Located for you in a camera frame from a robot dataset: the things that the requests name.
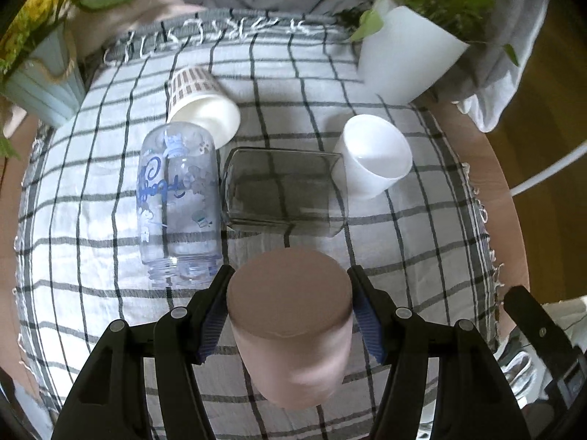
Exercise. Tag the white plant pot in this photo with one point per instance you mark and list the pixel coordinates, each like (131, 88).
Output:
(403, 55)

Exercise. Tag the pink cup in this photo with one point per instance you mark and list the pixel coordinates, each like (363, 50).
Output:
(293, 327)

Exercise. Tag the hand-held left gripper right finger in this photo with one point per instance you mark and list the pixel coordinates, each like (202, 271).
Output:
(368, 316)

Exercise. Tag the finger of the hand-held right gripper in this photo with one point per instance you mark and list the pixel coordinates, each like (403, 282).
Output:
(541, 334)

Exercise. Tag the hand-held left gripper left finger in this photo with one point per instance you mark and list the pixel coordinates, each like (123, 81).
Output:
(212, 316)

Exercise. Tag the checkered tablecloth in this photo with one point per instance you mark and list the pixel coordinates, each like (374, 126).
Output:
(114, 247)

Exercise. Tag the clear printed glass cup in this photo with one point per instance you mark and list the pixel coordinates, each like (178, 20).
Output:
(178, 201)

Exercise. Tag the grey square glass cup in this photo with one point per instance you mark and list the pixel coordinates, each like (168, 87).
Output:
(284, 191)

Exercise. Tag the white plastic cup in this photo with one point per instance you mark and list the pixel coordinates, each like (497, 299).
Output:
(375, 156)

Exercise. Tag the brown patterned paper cup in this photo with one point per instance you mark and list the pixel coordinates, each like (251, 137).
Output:
(202, 103)

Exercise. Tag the light blue ribbed vase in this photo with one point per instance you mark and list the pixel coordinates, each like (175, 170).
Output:
(46, 78)

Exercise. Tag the yellow flowers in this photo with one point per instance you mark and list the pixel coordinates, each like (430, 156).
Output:
(36, 4)

